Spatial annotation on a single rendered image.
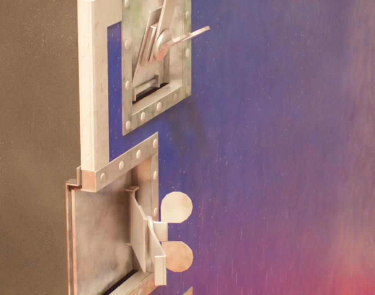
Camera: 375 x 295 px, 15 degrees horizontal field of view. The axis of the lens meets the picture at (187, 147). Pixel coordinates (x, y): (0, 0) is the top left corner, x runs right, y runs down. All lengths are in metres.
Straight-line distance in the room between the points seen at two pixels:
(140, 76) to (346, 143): 0.56
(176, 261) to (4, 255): 1.22
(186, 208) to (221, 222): 0.20
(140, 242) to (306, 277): 0.49
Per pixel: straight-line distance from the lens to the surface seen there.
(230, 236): 1.29
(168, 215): 1.08
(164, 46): 1.06
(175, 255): 1.08
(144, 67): 1.10
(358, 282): 1.75
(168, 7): 1.08
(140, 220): 1.06
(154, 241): 1.04
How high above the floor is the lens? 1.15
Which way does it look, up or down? 17 degrees down
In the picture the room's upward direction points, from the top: straight up
